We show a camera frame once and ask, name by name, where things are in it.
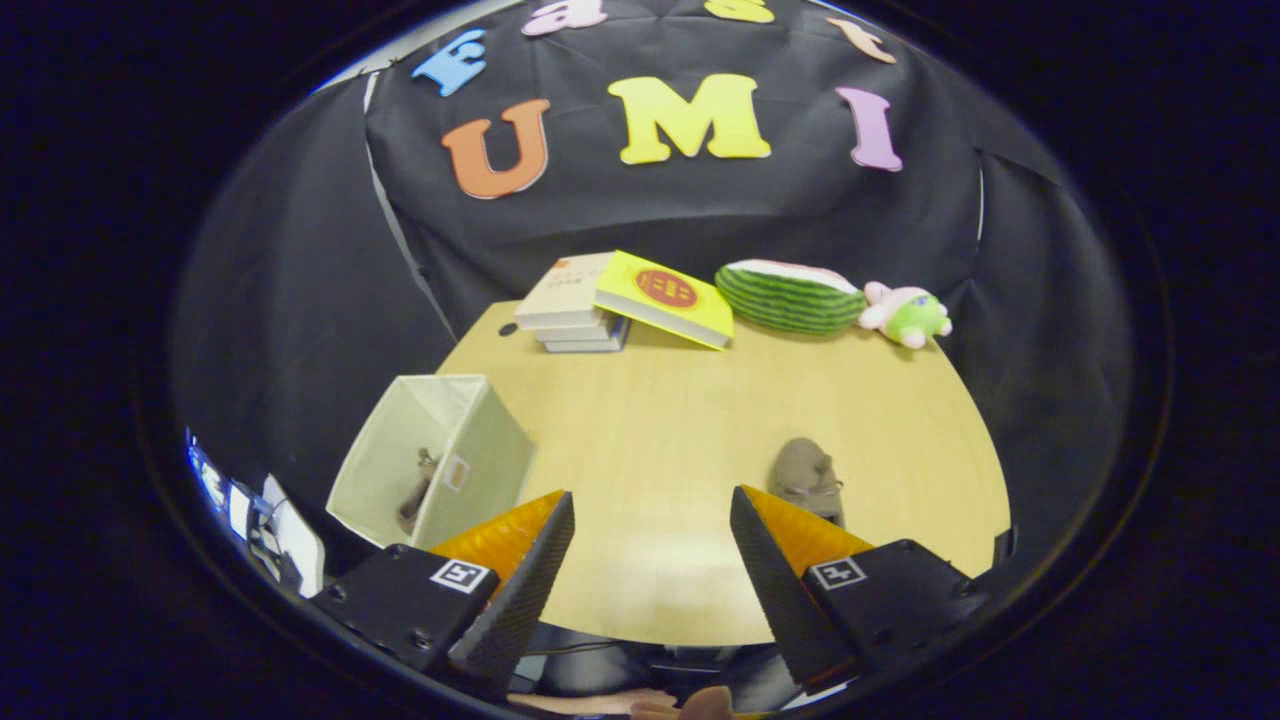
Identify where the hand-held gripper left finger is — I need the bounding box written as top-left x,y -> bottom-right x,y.
310,489 -> 577,703

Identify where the beige book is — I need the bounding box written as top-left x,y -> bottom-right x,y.
514,252 -> 613,331

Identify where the pink and green plush toy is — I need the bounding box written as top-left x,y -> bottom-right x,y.
858,281 -> 953,350

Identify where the pale green fabric storage box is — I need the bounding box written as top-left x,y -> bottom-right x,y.
327,375 -> 537,551

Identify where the watermelon slice plush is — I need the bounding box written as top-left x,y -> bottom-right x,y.
714,259 -> 867,335

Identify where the grey book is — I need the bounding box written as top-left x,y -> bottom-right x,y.
545,325 -> 631,354

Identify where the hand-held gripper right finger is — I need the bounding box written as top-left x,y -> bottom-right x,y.
729,485 -> 989,689

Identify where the blue printed box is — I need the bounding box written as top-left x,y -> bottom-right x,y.
185,430 -> 263,546

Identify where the brown shoe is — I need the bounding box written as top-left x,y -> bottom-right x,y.
397,449 -> 441,536
768,437 -> 847,529

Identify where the yellow book with red circle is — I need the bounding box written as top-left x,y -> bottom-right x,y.
594,250 -> 735,351

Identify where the white book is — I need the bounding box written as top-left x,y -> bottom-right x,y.
535,318 -> 623,343

